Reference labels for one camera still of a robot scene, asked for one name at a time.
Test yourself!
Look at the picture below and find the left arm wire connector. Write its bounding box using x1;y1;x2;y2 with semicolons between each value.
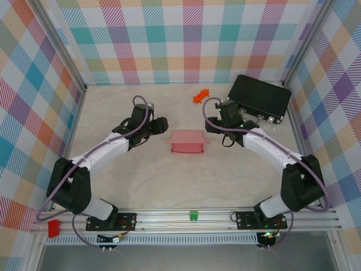
96;233;127;244

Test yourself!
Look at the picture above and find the right aluminium frame post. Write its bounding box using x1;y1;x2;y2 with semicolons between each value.
281;0;333;88

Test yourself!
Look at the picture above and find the aluminium frame post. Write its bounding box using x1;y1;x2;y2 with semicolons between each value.
281;0;333;88
28;0;89;95

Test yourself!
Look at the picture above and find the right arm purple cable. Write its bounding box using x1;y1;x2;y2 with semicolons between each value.
202;96;331;251

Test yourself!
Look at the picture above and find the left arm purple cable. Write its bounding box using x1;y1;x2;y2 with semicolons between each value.
36;95;151;251

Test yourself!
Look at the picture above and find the grey metal panel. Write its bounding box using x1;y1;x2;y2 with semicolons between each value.
36;244;339;271

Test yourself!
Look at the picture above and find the left aluminium frame post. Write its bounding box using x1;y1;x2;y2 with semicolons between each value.
28;0;89;95

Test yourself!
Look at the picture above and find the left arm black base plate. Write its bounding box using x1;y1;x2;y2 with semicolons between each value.
85;211;138;232

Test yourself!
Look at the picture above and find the orange plastic toy piece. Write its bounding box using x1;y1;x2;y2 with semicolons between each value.
192;88;212;104

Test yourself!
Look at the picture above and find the left aluminium floor rail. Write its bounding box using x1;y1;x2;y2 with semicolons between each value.
49;86;89;212

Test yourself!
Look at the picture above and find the arm wire connector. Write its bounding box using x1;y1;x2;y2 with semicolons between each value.
96;233;127;244
258;230;280;241

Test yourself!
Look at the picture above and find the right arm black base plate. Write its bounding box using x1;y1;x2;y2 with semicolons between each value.
235;211;289;231

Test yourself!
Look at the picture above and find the grey slotted cable duct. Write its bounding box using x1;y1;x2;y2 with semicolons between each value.
45;233;259;246

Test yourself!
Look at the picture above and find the right arm wire connector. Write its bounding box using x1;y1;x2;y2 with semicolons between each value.
258;230;280;241

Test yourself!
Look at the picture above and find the aluminium frame cross rail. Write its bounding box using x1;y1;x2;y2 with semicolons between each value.
30;208;342;235

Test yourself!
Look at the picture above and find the black case with handle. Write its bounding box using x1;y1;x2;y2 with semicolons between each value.
227;74;292;126

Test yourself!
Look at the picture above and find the right aluminium floor rail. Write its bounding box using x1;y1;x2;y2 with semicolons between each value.
283;83;324;209

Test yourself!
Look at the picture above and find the red block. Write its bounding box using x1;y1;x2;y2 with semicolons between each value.
47;219;61;238

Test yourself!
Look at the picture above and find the aluminium floor rail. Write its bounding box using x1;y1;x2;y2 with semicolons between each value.
283;83;324;209
49;86;89;212

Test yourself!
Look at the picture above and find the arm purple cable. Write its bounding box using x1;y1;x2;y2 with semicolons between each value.
202;96;331;251
36;95;151;251

